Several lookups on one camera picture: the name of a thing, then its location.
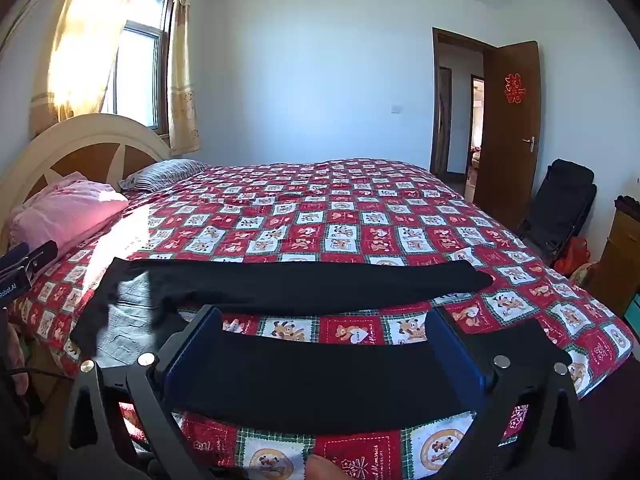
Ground wooden cabinet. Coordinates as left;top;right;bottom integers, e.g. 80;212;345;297
582;195;640;318

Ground pink blanket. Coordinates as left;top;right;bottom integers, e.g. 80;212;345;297
5;171;130;261

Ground cream wooden headboard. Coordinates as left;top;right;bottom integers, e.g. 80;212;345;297
0;112;176;256

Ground red bag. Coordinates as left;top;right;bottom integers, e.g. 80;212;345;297
554;237;592;277

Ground brown door frame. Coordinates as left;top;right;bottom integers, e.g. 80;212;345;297
430;27;498;176

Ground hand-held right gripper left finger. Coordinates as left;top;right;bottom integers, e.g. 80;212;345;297
57;304;223;480

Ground striped pillow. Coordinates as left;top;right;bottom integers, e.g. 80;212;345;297
118;159;211;191

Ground black pants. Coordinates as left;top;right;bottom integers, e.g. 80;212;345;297
70;257;573;436

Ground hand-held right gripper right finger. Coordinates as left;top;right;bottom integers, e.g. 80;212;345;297
425;305;588;480

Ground brown hallway door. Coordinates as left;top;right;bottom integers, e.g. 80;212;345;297
437;67;453;173

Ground window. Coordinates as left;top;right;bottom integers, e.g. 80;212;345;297
100;0;176;136

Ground black folding chair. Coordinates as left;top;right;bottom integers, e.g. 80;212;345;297
515;159;598;267

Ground brown wooden door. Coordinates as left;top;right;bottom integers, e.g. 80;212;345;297
472;40;543;233

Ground red printed patchwork quilt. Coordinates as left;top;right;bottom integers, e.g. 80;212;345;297
7;157;636;480

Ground narrow yellow curtain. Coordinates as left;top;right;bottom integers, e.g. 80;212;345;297
167;0;202;156

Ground red paper door decoration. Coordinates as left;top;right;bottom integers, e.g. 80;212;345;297
504;73;527;104

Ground wide yellow curtain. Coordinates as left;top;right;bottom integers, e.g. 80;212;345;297
30;0;151;138

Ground person's right hand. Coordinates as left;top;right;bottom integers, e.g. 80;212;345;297
305;454;362;480

